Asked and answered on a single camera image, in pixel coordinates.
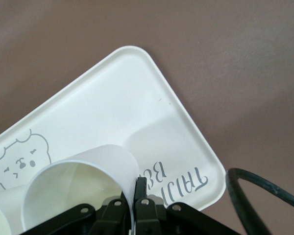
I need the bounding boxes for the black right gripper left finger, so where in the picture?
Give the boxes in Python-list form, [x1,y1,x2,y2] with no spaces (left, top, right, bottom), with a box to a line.
[19,196,132,235]

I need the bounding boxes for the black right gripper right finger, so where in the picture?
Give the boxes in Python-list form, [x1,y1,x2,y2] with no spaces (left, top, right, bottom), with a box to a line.
[133,177,238,235]

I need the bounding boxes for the white plastic cup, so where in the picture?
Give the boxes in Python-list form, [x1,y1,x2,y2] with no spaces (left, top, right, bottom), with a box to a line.
[0,185,29,235]
[23,144,139,235]

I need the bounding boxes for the cream tray with bear print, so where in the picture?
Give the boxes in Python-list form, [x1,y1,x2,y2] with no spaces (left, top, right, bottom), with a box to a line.
[0,46,227,212]

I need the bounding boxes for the brown table cover mat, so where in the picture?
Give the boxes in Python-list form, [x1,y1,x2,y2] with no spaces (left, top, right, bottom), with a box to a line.
[0,0,294,235]

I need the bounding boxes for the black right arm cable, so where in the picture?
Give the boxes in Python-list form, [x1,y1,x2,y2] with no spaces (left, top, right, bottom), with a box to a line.
[226,167,294,235]

